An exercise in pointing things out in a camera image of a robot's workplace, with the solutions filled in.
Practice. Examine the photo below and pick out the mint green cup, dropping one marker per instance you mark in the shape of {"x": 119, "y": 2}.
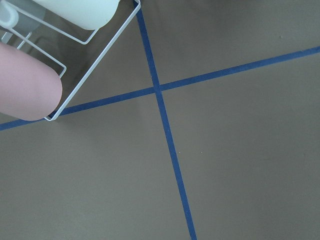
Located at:
{"x": 86, "y": 14}

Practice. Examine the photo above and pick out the large pink cup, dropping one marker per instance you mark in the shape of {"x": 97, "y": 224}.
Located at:
{"x": 29, "y": 89}

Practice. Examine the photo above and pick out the grey blue cup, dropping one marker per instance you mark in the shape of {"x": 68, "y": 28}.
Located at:
{"x": 9, "y": 17}

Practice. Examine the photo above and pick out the wire dish rack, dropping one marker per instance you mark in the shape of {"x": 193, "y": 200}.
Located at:
{"x": 71, "y": 51}

